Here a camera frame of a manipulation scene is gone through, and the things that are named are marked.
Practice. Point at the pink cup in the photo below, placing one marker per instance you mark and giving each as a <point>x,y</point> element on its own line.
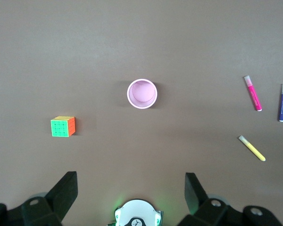
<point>141,99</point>

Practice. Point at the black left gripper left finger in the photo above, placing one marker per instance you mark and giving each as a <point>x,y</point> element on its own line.
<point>59,200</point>

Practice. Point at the colourful puzzle cube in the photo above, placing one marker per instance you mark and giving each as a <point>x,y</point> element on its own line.
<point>61,128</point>

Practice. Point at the yellow marker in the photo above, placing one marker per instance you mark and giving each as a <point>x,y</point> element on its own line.
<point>252,148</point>

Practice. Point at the pink marker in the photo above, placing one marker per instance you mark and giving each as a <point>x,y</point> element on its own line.
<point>253,95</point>

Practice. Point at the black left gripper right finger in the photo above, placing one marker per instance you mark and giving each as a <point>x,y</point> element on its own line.
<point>202,207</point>

